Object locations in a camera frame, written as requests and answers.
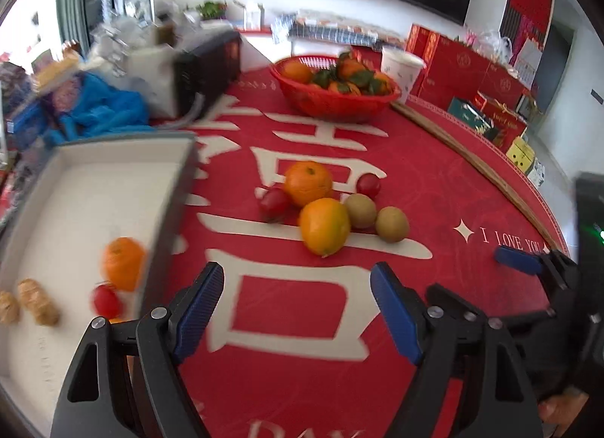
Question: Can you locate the green potted plant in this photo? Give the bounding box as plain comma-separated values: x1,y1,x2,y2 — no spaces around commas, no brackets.
196,0,230,21

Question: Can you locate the dark green gift bag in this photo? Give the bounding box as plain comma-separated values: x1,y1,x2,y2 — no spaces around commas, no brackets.
447,97,501,139

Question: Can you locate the red printed table mat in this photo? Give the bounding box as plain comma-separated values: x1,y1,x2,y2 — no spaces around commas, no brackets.
177,58,569,438

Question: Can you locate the clear wrapped gift basket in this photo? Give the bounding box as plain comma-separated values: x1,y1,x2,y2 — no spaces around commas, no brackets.
465,28,513,63

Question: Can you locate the red plastic mesh basket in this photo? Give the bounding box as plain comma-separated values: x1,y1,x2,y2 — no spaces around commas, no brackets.
269,55,402,119

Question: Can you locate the red gift box with handle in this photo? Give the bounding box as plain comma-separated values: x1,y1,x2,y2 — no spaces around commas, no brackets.
474,91,528,141

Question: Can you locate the wall calendar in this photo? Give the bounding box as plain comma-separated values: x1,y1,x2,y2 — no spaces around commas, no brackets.
512,38,543,85

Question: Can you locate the dark plaid cloth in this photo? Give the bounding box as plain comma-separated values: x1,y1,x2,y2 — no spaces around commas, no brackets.
274,15,407,49

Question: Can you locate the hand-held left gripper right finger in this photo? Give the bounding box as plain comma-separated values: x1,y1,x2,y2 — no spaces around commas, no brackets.
370,262,543,438

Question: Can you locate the white leaf-print paper cup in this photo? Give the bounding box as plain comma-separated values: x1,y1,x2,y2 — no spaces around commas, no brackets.
380,45,425,103

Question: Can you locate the cherry tomato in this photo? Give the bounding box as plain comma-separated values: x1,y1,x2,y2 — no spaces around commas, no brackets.
355,173,382,199
91,283,124,321
259,187,293,222

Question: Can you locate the orange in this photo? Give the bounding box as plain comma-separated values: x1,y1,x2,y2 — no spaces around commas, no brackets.
298,197,352,257
283,160,334,207
101,236,147,292

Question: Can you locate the black electronic device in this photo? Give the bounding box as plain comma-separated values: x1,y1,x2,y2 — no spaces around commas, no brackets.
172,29,242,118

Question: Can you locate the pile of leafy mandarins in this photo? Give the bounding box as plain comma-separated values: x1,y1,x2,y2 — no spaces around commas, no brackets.
282,52,394,95

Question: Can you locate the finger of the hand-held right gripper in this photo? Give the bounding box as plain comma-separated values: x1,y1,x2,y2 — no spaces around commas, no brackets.
495,245,579,293
505,294,588,373

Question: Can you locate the cake in plastic cup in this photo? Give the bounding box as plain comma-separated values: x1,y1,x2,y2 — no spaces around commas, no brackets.
33,48,83,89

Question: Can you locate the blue plastic bag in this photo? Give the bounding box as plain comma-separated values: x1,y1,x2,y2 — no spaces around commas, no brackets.
45,74,152,146

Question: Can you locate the person's right hand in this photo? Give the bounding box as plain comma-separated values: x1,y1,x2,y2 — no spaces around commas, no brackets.
539,388,592,430

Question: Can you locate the walnut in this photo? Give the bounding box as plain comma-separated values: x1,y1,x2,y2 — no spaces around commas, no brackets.
18,278,61,326
0,291,22,325

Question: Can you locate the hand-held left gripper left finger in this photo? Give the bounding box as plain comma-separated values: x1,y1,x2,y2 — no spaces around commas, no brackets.
49,262,225,438

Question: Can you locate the grey cable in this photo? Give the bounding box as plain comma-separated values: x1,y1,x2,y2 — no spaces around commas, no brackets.
151,93,208,130

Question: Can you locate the kiwi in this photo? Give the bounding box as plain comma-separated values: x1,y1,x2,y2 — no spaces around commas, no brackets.
375,206,410,244
344,193,378,230

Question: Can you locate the white shallow box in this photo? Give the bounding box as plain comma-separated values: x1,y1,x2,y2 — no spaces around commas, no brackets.
0,133,200,422

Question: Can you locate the wooden back scratcher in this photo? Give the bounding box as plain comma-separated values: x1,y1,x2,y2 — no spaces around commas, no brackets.
389,100,560,250

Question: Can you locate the yellow carton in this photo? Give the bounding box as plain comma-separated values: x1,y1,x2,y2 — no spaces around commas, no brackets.
506,136,536,170

